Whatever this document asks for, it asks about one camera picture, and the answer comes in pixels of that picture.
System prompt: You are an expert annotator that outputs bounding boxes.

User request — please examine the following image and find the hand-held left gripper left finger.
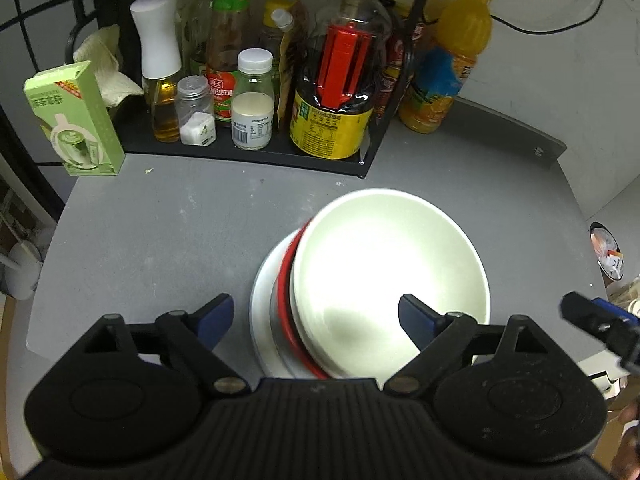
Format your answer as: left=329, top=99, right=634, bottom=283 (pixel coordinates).
left=75, top=293, right=251, bottom=397

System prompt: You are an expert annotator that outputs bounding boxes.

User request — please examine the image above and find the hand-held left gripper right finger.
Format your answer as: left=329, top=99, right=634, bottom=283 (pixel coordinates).
left=384, top=293, right=559, bottom=396

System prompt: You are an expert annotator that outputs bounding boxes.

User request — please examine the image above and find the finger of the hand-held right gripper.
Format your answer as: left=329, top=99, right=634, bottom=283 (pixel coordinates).
left=558, top=290, right=640, bottom=374

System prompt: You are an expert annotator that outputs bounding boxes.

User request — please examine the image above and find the large white plate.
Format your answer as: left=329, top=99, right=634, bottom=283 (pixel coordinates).
left=248, top=230, right=351, bottom=382

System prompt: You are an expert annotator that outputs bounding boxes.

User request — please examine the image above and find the cream ceramic bowl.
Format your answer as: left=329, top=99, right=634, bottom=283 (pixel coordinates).
left=288, top=188, right=491, bottom=380

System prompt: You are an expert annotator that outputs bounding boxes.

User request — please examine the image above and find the red and black bowl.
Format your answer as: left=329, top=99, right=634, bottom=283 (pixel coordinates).
left=278, top=224, right=332, bottom=380

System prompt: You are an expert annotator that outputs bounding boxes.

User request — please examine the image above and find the trash bin with bag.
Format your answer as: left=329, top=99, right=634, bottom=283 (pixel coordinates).
left=588, top=222, right=625, bottom=281

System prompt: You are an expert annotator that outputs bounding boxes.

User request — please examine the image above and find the black metal kitchen rack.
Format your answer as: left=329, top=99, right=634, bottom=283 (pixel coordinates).
left=64, top=0, right=442, bottom=180

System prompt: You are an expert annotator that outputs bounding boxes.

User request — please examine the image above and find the small glass seasoning jar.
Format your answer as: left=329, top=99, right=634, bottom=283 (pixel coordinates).
left=174, top=75, right=217, bottom=146

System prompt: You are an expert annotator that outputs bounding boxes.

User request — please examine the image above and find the white plastic object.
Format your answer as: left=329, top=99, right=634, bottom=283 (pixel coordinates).
left=0, top=239, right=44, bottom=301

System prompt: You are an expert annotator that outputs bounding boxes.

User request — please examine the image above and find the white-cap glass jar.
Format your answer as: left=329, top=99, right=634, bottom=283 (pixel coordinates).
left=230, top=48, right=276, bottom=151

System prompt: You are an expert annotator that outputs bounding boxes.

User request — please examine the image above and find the large dark soy sauce bottle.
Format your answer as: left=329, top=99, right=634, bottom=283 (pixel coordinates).
left=288, top=0, right=394, bottom=160

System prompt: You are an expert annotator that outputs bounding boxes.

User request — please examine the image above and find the green carton box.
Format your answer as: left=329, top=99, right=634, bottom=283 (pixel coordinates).
left=23, top=60, right=126, bottom=177

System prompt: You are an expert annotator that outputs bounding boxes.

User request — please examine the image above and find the orange juice bottle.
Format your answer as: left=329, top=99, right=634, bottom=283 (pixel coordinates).
left=398, top=0, right=495, bottom=135

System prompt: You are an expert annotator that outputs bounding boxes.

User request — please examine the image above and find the red ketchup bottle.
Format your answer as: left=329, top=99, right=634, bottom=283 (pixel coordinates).
left=205, top=0, right=252, bottom=122

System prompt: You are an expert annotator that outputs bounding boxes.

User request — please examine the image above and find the white-top oil spray bottle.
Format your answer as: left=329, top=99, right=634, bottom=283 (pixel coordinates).
left=129, top=0, right=184, bottom=144

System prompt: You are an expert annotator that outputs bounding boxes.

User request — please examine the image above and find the crumpled paper towel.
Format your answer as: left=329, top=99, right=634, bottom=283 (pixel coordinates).
left=73, top=23, right=145, bottom=109

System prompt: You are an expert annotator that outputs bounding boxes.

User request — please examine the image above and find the black power cable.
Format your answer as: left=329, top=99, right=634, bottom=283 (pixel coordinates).
left=489, top=0, right=617, bottom=36

